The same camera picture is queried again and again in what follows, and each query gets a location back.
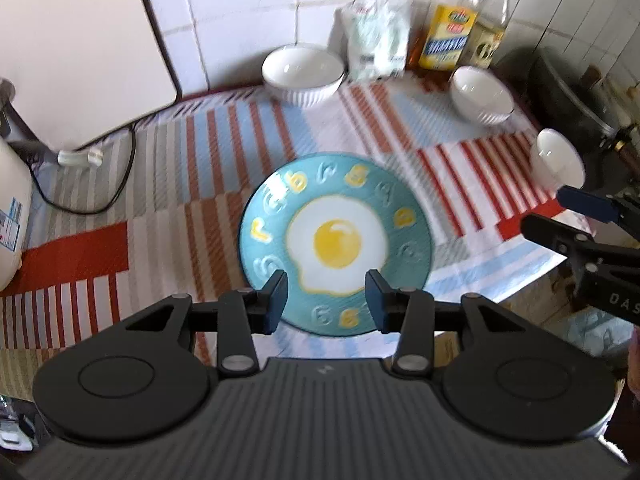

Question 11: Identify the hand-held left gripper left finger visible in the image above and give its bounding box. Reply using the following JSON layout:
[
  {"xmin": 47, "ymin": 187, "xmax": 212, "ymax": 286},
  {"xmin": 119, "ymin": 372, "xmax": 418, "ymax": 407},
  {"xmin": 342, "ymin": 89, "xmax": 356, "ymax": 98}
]
[{"xmin": 125, "ymin": 270, "xmax": 290, "ymax": 376}]

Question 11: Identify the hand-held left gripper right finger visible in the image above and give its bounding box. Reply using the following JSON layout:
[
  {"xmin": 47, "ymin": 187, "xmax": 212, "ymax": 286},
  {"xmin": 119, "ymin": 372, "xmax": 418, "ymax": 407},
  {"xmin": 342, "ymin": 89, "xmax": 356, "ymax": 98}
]
[{"xmin": 364, "ymin": 270, "xmax": 526, "ymax": 376}]

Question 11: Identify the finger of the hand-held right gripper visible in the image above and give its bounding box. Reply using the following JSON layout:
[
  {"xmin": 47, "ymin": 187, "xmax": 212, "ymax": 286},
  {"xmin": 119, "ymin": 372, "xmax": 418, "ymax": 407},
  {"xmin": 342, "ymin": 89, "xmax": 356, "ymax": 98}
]
[
  {"xmin": 520, "ymin": 212, "xmax": 601, "ymax": 271},
  {"xmin": 556, "ymin": 185, "xmax": 640, "ymax": 243}
]

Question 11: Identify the white ribbed bowl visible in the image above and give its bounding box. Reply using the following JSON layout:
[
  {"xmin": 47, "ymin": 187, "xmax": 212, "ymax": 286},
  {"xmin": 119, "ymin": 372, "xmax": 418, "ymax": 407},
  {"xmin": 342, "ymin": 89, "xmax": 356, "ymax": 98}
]
[
  {"xmin": 261, "ymin": 44, "xmax": 347, "ymax": 108},
  {"xmin": 530, "ymin": 128, "xmax": 587, "ymax": 193},
  {"xmin": 451, "ymin": 66, "xmax": 516, "ymax": 127}
]

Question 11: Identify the blue fried egg plate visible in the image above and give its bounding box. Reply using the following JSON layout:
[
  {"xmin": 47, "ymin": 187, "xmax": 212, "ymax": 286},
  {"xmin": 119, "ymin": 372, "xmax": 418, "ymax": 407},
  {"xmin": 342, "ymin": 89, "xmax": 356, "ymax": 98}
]
[{"xmin": 237, "ymin": 152, "xmax": 435, "ymax": 336}]

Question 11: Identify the person's right forearm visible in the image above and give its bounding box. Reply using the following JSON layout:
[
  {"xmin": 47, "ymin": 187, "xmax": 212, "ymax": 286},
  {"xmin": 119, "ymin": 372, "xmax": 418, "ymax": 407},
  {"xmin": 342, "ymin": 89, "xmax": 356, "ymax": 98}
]
[{"xmin": 626, "ymin": 325, "xmax": 640, "ymax": 396}]

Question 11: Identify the glass wok lid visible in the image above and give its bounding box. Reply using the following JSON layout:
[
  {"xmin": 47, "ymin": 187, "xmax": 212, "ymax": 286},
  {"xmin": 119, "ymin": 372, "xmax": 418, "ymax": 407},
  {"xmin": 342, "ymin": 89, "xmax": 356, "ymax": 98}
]
[{"xmin": 535, "ymin": 52, "xmax": 636, "ymax": 136}]

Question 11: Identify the black wok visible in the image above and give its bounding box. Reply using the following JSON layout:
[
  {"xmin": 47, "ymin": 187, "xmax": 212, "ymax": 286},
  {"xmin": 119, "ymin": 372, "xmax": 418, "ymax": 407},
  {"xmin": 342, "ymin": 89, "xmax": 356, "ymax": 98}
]
[{"xmin": 495, "ymin": 47, "xmax": 640, "ymax": 186}]

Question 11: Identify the striped tablecloth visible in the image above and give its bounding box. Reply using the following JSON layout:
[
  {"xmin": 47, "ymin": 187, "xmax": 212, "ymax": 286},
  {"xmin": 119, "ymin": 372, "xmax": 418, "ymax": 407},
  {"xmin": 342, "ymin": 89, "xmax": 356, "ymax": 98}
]
[{"xmin": 0, "ymin": 77, "xmax": 596, "ymax": 401}]

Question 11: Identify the clear vinegar bottle yellow cap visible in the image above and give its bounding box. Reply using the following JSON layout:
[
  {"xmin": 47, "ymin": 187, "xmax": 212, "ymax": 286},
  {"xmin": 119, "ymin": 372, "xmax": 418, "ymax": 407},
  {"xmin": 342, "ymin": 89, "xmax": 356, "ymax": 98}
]
[{"xmin": 470, "ymin": 0, "xmax": 518, "ymax": 70}]

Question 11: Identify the cooking wine bottle yellow label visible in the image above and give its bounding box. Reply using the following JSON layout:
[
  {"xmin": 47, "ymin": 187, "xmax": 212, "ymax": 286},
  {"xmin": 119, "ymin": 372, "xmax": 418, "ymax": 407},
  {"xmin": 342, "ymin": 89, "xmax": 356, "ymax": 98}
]
[{"xmin": 407, "ymin": 0, "xmax": 481, "ymax": 72}]

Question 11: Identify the white plastic seasoning bag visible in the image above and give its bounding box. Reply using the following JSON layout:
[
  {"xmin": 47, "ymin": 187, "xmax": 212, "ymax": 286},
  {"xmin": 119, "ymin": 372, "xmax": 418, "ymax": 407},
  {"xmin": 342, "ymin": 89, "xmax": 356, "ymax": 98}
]
[
  {"xmin": 340, "ymin": 0, "xmax": 386, "ymax": 81},
  {"xmin": 375, "ymin": 0, "xmax": 411, "ymax": 78}
]

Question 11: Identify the white rice cooker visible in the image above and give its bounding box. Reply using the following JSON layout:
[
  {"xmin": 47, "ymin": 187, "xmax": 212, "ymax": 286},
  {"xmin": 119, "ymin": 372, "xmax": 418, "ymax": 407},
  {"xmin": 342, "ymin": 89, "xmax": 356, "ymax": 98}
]
[{"xmin": 0, "ymin": 77, "xmax": 33, "ymax": 293}]

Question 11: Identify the white cutting board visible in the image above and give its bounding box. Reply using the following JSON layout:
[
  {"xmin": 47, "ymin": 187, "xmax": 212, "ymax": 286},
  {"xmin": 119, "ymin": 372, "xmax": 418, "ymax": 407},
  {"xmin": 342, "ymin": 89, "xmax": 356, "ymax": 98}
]
[{"xmin": 0, "ymin": 0, "xmax": 182, "ymax": 153}]

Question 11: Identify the rice cooker power cord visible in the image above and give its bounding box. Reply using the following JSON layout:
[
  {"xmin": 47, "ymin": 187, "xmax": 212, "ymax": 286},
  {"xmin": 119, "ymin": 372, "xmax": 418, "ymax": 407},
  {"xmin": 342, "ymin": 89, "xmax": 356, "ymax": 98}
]
[{"xmin": 27, "ymin": 120, "xmax": 138, "ymax": 216}]

